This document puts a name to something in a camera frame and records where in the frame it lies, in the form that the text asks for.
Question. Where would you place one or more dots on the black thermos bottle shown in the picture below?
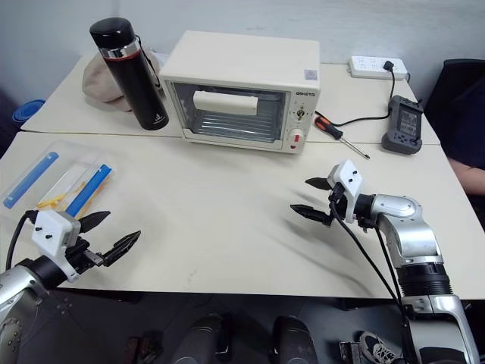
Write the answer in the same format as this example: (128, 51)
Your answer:
(132, 76)

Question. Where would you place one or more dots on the grey sneaker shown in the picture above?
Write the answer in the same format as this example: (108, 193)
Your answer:
(379, 349)

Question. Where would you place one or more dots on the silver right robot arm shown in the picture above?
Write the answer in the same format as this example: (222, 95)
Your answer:
(411, 231)

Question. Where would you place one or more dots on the beige cloth cap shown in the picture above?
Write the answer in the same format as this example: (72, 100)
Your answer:
(100, 83)

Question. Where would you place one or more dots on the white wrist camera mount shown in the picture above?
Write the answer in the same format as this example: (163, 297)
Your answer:
(348, 178)
(51, 231)

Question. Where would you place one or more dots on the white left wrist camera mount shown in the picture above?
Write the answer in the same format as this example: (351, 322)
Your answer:
(51, 231)

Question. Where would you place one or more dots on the cream toaster oven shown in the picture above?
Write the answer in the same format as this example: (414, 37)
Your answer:
(242, 57)

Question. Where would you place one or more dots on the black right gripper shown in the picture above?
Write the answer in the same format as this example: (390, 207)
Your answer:
(340, 206)

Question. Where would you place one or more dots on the grey handheld device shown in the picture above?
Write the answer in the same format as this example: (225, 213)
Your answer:
(403, 123)

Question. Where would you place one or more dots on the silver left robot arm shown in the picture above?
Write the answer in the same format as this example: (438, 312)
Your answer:
(19, 295)

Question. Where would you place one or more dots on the person in dark clothes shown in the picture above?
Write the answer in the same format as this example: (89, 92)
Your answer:
(462, 113)

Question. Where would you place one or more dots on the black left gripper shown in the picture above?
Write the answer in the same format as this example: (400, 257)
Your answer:
(81, 258)

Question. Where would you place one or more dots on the orange and black screwdriver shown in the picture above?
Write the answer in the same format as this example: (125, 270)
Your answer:
(333, 130)

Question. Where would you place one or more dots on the yellow fries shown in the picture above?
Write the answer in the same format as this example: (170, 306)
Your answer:
(53, 201)

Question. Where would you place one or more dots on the white power strip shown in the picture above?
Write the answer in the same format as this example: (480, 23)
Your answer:
(369, 66)

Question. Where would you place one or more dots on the dark rounded shape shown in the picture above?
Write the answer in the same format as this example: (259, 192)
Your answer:
(293, 341)
(202, 339)

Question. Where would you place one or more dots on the blue round object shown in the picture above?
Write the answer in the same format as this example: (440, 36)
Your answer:
(26, 110)

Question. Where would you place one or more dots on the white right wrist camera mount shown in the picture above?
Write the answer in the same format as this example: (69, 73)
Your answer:
(348, 178)

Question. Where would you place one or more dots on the blue box clip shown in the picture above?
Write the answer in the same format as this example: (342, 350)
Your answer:
(91, 187)
(32, 178)

